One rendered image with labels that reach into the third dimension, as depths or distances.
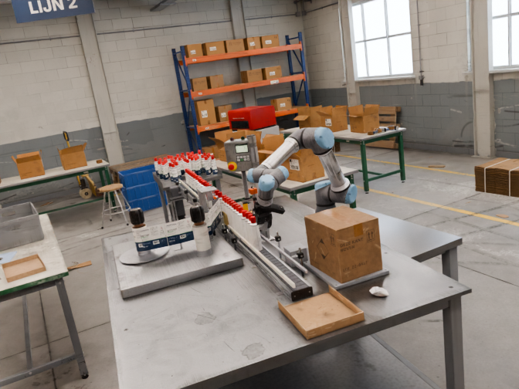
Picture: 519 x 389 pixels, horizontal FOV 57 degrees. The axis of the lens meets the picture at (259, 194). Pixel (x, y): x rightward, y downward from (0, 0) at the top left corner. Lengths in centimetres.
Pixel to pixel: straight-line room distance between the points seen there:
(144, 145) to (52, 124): 179
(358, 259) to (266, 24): 958
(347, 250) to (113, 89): 844
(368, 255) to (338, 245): 19
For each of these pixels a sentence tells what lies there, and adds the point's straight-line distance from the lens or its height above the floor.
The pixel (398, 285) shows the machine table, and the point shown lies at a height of 83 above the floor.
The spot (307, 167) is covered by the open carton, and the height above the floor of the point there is 92.
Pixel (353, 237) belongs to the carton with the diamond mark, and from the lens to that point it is 229.
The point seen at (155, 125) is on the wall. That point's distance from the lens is 1046.
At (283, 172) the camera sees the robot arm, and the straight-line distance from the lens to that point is 237.
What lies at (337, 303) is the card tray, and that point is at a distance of 220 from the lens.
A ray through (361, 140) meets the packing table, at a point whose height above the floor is 76.
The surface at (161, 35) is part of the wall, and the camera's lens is 1060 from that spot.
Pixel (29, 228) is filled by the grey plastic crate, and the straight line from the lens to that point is 422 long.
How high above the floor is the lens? 188
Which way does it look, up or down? 15 degrees down
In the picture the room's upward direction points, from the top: 8 degrees counter-clockwise
